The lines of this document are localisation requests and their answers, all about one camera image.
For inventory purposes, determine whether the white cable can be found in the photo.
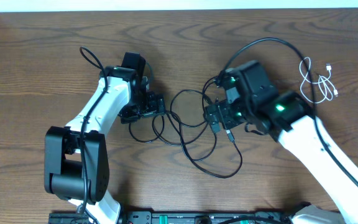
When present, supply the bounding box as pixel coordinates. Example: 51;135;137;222
298;56;339;105

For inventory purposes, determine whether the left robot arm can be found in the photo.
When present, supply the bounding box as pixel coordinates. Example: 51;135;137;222
44;52;165;223

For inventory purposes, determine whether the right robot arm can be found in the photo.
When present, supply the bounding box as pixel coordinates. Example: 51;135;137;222
204;60;358;223

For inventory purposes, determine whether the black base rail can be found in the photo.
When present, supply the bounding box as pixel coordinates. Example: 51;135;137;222
47;211;292;224

